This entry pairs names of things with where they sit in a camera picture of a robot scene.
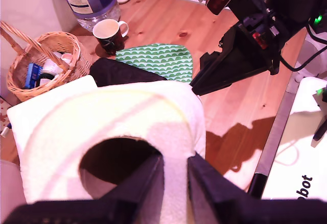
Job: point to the white paper towel roll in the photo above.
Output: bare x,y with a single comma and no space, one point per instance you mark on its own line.
115,111

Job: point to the black zip case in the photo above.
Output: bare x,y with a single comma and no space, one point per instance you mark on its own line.
117,71

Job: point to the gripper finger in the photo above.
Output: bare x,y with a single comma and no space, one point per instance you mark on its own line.
209,183
250,65
143,183
224,60

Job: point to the green patterned zip pouch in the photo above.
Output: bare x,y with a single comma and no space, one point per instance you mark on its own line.
158,58

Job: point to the white flat package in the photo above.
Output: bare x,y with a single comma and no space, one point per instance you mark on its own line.
38,104

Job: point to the white printed box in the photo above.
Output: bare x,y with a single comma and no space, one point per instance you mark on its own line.
293,145

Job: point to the blue packet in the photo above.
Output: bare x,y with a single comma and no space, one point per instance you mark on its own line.
33,76

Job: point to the pale padded bag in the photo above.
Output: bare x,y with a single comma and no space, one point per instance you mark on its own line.
7,183

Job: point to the small white tub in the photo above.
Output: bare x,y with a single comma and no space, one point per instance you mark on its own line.
49,67

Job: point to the dark patterned mug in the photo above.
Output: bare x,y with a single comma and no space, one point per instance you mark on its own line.
112,40

